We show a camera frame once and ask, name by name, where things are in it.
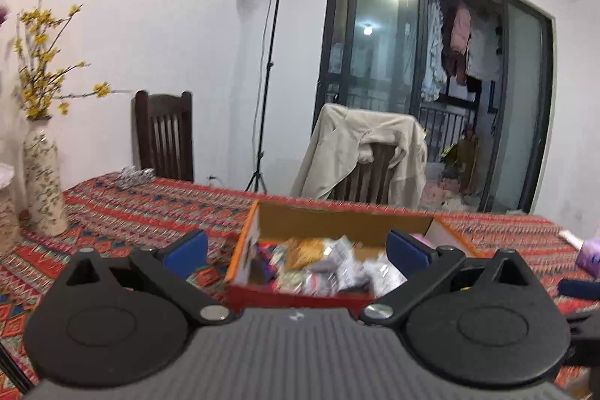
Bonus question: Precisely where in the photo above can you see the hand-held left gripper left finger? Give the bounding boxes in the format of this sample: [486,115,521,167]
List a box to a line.
[61,229,235,327]

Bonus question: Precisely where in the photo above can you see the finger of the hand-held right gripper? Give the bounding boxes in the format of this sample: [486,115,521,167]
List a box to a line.
[558,278,600,301]

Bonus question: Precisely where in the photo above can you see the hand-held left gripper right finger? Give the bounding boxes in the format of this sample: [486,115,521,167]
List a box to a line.
[359,229,539,328]

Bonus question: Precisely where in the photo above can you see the pile of mixed wrappers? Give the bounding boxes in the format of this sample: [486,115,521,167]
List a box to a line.
[248,235,410,298]

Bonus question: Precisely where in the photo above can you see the red cardboard box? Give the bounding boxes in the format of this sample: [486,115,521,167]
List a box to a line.
[224,199,479,312]

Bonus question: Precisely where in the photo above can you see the orange cracker packet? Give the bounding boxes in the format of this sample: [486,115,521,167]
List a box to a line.
[283,237,335,272]

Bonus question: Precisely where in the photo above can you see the purple tissue pack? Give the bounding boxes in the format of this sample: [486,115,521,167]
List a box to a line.
[576,228,600,278]

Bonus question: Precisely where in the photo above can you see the wooden chair under jacket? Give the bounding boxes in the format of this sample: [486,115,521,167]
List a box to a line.
[328,142,400,204]

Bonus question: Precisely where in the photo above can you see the crumpled foil wrapper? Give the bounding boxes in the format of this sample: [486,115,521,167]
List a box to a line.
[119,166,155,187]

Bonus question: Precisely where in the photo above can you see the potted plant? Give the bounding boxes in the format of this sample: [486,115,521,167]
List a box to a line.
[441,123,481,195]

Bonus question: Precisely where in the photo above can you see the beige jacket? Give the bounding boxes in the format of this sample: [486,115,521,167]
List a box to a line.
[291,103,428,206]

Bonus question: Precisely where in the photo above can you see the dark wooden chair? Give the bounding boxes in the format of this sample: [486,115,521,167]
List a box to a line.
[135,90,194,183]

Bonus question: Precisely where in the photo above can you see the floral ceramic vase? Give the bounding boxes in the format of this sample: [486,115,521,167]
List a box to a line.
[22,117,69,237]

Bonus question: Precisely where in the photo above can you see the pale blue hanging garment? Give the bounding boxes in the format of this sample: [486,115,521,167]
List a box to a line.
[422,0,448,101]

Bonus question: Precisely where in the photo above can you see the sliding glass door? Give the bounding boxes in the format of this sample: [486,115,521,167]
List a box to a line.
[315,0,555,216]

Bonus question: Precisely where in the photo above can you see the white hanging garment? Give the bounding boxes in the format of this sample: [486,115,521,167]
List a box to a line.
[466,18,500,82]

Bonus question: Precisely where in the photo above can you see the yellow flower branches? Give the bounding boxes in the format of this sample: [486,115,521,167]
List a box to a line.
[14,4,132,120]

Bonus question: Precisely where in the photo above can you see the pink hanging garment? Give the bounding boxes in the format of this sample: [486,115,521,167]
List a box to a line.
[443,1,473,77]

